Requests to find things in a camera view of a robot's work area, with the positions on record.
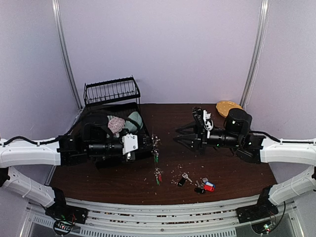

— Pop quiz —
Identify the aluminium rail frame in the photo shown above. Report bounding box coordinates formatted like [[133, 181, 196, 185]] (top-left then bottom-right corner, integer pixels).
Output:
[[21, 194, 306, 237]]

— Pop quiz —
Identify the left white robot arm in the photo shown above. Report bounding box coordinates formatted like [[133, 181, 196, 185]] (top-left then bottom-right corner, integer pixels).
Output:
[[0, 112, 153, 219]]

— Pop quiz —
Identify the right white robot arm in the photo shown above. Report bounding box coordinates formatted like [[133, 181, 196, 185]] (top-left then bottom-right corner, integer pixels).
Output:
[[174, 107, 316, 218]]

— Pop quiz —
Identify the black tagged key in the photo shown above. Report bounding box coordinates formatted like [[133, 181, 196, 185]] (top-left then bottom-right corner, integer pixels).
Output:
[[177, 173, 192, 187]]

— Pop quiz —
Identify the yellow round plate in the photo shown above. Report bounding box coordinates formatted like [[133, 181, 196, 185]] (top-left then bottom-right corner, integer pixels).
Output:
[[216, 101, 242, 118]]

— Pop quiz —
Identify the left aluminium corner post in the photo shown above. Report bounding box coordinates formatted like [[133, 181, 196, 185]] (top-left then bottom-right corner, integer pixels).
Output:
[[51, 0, 82, 110]]

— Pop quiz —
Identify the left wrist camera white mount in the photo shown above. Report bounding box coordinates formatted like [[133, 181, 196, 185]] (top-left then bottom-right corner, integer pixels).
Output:
[[122, 134, 138, 162]]

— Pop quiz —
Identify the left round circuit board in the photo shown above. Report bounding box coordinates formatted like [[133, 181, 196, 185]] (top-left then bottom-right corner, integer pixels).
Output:
[[53, 220, 74, 236]]

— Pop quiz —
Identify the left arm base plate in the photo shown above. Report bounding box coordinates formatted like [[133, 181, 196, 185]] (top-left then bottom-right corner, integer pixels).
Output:
[[44, 205, 88, 224]]

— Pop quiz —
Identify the right round circuit board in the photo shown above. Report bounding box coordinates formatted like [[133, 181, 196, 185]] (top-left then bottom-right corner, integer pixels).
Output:
[[251, 221, 276, 235]]

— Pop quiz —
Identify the black tray with dishes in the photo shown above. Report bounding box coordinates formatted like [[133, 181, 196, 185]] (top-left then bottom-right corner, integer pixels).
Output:
[[79, 102, 151, 169]]

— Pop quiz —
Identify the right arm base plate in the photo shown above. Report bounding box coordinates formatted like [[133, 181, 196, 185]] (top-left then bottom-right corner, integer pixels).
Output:
[[236, 205, 278, 223]]

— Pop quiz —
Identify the round circuit board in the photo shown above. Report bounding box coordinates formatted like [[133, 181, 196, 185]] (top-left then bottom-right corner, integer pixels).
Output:
[[251, 221, 276, 235], [53, 220, 74, 236]]

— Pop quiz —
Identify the keyring with green tag keys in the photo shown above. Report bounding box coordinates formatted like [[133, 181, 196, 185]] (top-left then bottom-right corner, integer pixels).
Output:
[[152, 128, 163, 186]]

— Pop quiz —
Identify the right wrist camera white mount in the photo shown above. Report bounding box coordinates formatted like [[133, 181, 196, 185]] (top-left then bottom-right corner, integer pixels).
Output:
[[192, 107, 214, 139]]

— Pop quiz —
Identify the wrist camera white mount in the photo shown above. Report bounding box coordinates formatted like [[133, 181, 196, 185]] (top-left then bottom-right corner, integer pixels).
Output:
[[192, 107, 214, 139], [122, 134, 138, 162]]

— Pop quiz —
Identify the right aluminium corner post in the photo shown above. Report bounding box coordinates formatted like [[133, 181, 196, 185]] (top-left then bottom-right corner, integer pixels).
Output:
[[240, 0, 270, 109]]

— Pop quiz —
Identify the aluminium corner post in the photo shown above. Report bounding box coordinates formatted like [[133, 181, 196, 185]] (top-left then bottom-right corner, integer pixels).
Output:
[[51, 0, 82, 110], [240, 0, 270, 109]]

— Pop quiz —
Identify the black wire dish rack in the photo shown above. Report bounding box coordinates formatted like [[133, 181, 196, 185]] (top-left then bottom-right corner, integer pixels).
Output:
[[83, 76, 141, 107]]

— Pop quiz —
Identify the key bunch with red tag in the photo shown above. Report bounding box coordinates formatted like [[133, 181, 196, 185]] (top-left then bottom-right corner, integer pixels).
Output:
[[194, 177, 215, 194]]

